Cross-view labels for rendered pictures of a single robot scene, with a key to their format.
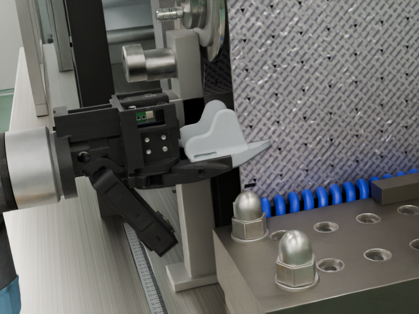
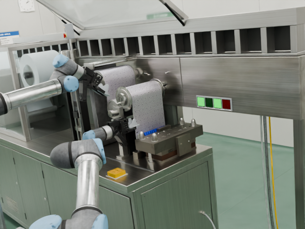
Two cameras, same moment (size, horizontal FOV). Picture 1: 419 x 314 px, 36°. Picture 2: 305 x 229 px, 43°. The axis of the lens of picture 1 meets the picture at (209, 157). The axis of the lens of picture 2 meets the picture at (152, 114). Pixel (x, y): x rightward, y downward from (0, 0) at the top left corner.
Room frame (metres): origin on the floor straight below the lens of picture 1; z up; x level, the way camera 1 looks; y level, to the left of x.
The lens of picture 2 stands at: (-1.32, 0.89, 1.67)
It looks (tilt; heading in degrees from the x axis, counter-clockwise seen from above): 14 degrees down; 332
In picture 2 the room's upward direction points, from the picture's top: 7 degrees counter-clockwise
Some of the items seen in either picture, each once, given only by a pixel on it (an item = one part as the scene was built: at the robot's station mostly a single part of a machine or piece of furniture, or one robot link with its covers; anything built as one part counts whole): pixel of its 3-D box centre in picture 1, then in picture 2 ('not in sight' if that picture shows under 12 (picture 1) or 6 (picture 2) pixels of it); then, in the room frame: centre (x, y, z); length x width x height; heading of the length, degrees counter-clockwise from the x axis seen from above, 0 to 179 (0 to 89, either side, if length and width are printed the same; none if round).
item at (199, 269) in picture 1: (179, 164); (119, 132); (0.71, 0.04, 1.05); 0.06 x 0.05 x 0.31; 103
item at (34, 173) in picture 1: (37, 166); (105, 132); (0.59, 0.17, 1.11); 0.08 x 0.05 x 0.08; 13
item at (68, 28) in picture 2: not in sight; (67, 31); (1.23, 0.08, 1.66); 0.07 x 0.07 x 0.10; 82
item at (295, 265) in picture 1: (295, 255); (154, 136); (0.47, -0.06, 1.05); 0.04 x 0.04 x 0.04
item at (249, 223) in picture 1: (248, 213); (141, 135); (0.56, -0.03, 1.05); 0.04 x 0.04 x 0.04
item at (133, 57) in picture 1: (133, 63); (111, 113); (0.71, 0.07, 1.18); 0.04 x 0.02 x 0.04; 13
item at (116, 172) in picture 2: not in sight; (116, 172); (0.48, 0.18, 0.91); 0.07 x 0.07 x 0.02; 13
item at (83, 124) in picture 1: (120, 145); (117, 127); (0.60, 0.09, 1.12); 0.12 x 0.08 x 0.09; 103
